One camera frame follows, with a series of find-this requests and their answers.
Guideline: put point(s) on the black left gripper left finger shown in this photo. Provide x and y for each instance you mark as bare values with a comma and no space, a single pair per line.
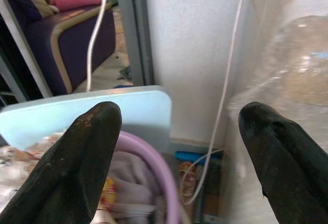
71,170

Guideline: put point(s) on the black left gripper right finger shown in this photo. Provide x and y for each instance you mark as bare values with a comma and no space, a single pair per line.
287,162

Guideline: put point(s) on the yellow garment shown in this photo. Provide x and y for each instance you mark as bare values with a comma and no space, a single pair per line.
110,190

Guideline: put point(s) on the white orange patterned garment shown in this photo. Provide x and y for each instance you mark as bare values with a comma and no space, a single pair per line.
18,162

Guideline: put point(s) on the white washing machine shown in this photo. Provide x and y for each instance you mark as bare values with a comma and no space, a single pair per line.
238,178

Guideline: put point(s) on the lavender cloth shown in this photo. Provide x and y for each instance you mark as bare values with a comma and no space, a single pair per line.
133,172

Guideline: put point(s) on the light blue plastic stool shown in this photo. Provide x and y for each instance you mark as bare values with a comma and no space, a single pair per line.
143,113

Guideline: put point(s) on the clear plastic cover sheet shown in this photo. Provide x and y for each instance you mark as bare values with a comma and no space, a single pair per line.
294,67

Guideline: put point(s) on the purple plastic basin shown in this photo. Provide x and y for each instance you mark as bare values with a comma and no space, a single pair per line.
167,180

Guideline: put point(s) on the blue flat floor item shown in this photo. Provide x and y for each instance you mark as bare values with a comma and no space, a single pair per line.
189,155

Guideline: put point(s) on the brown sandal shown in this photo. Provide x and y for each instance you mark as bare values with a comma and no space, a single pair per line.
188,180

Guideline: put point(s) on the purple armchair with beige trim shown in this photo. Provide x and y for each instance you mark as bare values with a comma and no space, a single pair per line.
77,42

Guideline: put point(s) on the grey metal door frame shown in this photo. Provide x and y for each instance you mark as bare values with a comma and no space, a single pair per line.
138,29

